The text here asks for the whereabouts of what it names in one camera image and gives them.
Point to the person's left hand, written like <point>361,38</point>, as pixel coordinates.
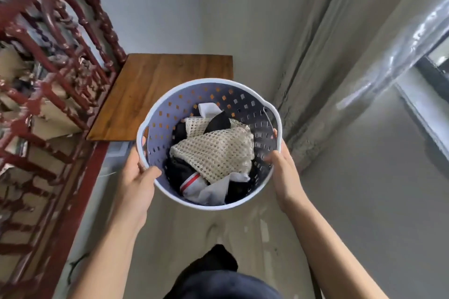
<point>135,183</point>

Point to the person's right hand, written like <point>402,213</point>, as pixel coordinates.
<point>286,178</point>

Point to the white cloth piece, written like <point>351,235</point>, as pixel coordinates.
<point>209,109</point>

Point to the lilac perforated laundry basket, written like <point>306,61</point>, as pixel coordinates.
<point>168,113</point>

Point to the grey curtain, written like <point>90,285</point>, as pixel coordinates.
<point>336,50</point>

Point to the person's left thumb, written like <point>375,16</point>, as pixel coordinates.
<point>151,175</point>

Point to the person's right thumb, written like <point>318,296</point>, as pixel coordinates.
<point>275,160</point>

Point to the dark window frame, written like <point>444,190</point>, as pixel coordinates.
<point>433,71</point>

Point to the person's right forearm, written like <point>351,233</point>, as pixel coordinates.
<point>329,249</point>

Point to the cream mesh laundry bag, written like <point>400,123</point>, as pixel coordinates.
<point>215,155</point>

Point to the person's left forearm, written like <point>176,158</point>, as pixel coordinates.
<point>108,256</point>

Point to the person's dark trousers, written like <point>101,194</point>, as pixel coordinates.
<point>219,279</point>

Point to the cardboard boxes behind screen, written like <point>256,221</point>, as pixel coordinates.
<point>38,113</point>

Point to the black garment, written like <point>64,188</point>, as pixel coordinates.
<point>180,171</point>

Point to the white garment with red stripe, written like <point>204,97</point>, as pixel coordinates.
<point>207,190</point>

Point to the brown wooden table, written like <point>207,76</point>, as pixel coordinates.
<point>154,95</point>

